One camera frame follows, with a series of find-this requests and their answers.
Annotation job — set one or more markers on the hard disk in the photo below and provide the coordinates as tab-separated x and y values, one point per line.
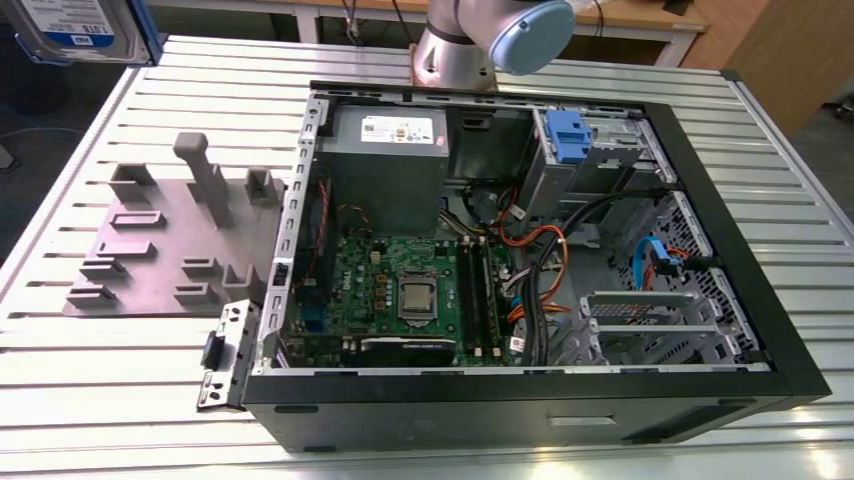
74	30

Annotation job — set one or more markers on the black case fan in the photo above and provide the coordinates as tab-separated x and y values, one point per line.
309	220

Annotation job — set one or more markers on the wooden cabinet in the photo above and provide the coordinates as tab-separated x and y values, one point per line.
788	65

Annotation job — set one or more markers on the grey parts rack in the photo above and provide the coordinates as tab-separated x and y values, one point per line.
167	260

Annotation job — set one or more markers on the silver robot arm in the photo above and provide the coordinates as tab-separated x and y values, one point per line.
448	55

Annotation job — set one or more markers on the grey metal drive cage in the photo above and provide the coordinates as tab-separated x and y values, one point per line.
581	185

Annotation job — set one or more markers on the black graphics card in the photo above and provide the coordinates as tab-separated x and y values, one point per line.
401	348

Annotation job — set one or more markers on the silver disk bay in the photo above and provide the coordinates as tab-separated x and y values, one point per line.
650	328

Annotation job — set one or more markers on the silver hinged slot bracket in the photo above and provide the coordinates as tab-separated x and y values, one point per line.
239	340

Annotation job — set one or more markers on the wooden desk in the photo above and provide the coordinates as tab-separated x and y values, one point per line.
641	22

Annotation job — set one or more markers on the blue plastic drive latch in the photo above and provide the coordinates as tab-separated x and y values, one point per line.
568	145

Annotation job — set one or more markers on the CPU socket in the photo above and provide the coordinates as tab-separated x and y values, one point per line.
421	320

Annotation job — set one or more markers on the RAM stick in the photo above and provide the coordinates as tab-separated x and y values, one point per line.
489	295
469	295

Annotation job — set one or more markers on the white desk frame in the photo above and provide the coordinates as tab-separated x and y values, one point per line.
308	27

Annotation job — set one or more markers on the green motherboard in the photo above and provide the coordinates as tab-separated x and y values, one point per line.
364	255

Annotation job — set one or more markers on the grey power supply unit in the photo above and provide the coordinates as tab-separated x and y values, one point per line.
381	185

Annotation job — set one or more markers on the black open PC case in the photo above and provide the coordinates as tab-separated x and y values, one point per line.
468	415

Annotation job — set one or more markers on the silver CPU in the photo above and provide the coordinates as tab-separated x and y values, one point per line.
418	297

